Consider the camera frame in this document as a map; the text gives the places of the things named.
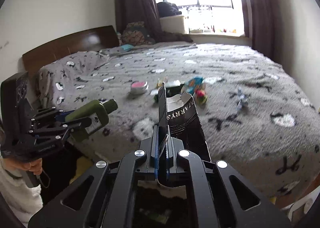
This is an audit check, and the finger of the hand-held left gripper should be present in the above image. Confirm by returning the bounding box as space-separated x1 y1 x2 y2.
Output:
29 117 92 144
30 108 75 123

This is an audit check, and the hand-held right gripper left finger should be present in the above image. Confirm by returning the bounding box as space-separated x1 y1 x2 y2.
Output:
28 125 160 228

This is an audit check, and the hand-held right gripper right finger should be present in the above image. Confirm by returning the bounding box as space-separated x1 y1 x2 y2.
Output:
160 134 292 228

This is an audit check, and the dark green plastic bottle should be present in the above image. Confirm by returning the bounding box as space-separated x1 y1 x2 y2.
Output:
65 99 118 143

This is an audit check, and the black cardboard carton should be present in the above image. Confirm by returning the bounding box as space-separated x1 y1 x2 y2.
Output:
157 81 212 188

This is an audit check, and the round tin with pink lid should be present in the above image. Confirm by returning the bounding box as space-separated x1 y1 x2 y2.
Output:
130 81 149 94

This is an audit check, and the red green snack packet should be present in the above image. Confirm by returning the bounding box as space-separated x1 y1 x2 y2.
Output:
195 89 208 105

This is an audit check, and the blue orange snack packet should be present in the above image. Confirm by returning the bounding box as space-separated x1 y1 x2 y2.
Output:
186 76 207 93

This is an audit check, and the blue white wrapper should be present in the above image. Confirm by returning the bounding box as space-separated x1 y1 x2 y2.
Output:
231 89 249 111

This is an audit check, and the person's left hand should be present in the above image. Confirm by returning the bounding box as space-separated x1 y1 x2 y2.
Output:
5 159 43 176

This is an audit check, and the grey printed pillow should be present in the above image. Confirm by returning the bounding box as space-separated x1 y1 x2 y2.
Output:
38 51 110 98

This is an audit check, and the dark wooden headboard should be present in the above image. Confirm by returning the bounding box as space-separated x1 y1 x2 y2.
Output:
22 25 120 78

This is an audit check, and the brown patterned cushion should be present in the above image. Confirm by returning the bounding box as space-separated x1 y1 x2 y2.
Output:
121 21 155 46

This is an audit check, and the grey patterned bed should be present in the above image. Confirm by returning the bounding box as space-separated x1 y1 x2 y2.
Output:
37 43 320 198

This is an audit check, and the dark brown cloth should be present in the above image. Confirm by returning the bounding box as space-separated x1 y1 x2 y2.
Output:
160 30 194 43

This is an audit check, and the white plastic container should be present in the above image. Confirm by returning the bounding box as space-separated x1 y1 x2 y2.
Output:
287 197 317 221

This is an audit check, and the white storage box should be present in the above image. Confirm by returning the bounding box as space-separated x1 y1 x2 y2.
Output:
159 15 189 34

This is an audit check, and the dark clothes pile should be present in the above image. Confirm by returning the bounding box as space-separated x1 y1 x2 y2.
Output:
157 1 182 18

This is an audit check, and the black clip drying rack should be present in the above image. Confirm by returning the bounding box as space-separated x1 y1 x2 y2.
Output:
179 4 216 33

